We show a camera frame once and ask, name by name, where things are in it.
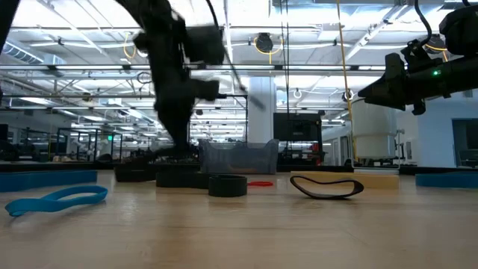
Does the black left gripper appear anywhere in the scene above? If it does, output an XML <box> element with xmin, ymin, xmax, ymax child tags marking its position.
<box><xmin>153</xmin><ymin>74</ymin><xmax>197</xmax><ymax>151</ymax></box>

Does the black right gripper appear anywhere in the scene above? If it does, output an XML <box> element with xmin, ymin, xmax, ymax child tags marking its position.
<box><xmin>357</xmin><ymin>53</ymin><xmax>451</xmax><ymax>115</ymax></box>

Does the long black rubber band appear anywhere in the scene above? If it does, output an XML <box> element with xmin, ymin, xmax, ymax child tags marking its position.
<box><xmin>155</xmin><ymin>170</ymin><xmax>248</xmax><ymax>198</ymax></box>

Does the tan rubber band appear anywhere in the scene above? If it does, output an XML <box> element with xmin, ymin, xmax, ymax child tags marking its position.
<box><xmin>290</xmin><ymin>170</ymin><xmax>400</xmax><ymax>190</ymax></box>

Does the short black rubber band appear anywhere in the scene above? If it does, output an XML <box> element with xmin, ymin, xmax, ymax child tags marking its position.
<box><xmin>290</xmin><ymin>175</ymin><xmax>365</xmax><ymax>200</ymax></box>

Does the small blue rubber band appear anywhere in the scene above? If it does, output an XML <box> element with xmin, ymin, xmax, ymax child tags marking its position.
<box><xmin>4</xmin><ymin>185</ymin><xmax>109</xmax><ymax>218</ymax></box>

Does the grey plastic bin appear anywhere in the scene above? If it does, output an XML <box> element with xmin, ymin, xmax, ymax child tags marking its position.
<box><xmin>198</xmin><ymin>138</ymin><xmax>280</xmax><ymax>176</ymax></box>

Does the white cylindrical container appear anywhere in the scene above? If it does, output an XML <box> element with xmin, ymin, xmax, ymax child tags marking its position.
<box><xmin>350</xmin><ymin>96</ymin><xmax>401</xmax><ymax>176</ymax></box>

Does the white pillar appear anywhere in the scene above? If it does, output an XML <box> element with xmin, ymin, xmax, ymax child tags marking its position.
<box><xmin>247</xmin><ymin>76</ymin><xmax>278</xmax><ymax>144</ymax></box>

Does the dark window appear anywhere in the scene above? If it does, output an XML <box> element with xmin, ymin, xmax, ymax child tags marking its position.
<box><xmin>452</xmin><ymin>118</ymin><xmax>478</xmax><ymax>168</ymax></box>

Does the long ceiling light bar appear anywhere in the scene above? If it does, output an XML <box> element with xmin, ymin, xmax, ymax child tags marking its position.
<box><xmin>0</xmin><ymin>64</ymin><xmax>389</xmax><ymax>72</ymax></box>

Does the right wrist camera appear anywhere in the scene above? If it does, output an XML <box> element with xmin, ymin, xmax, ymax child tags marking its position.
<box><xmin>401</xmin><ymin>39</ymin><xmax>438</xmax><ymax>72</ymax></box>

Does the black metal frame rig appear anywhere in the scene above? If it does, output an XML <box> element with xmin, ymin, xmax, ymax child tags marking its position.
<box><xmin>187</xmin><ymin>93</ymin><xmax>249</xmax><ymax>149</ymax></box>

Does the black ceiling cable reel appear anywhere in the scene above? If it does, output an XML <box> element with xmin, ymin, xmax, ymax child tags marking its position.
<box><xmin>253</xmin><ymin>32</ymin><xmax>283</xmax><ymax>64</ymax></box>
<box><xmin>425</xmin><ymin>34</ymin><xmax>449</xmax><ymax>63</ymax></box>

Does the black right camera cable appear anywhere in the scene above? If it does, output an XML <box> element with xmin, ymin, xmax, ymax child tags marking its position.
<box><xmin>413</xmin><ymin>0</ymin><xmax>433</xmax><ymax>48</ymax></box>

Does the black aluminium table frame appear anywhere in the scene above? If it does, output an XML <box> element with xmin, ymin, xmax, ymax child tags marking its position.
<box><xmin>0</xmin><ymin>160</ymin><xmax>478</xmax><ymax>176</ymax></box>

